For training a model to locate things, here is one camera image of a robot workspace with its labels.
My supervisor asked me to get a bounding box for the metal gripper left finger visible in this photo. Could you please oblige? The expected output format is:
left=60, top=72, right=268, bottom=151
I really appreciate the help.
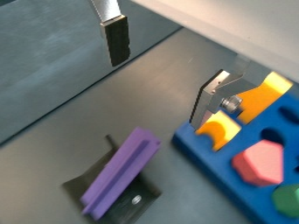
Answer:
left=89, top=0, right=130, bottom=67

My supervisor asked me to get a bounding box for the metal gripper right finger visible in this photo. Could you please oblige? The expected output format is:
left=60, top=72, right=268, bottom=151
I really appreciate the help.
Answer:
left=189, top=55, right=271, bottom=129

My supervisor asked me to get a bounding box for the purple star prism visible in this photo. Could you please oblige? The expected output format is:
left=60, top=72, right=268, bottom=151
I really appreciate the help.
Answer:
left=80, top=127, right=161, bottom=221

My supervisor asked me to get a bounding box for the yellow arch block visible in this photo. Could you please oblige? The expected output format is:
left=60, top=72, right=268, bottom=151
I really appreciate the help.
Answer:
left=195, top=72, right=293, bottom=151

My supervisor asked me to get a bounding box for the red pentagonal prism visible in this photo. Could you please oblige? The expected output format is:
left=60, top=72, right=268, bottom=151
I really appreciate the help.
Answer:
left=231, top=140, right=284, bottom=186

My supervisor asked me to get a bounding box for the blue shape sorter base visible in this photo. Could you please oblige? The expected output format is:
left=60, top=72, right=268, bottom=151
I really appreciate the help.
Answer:
left=172, top=84, right=299, bottom=224

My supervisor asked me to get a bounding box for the green hexagonal prism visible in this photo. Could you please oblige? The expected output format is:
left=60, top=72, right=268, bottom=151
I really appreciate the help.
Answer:
left=271, top=184, right=299, bottom=218

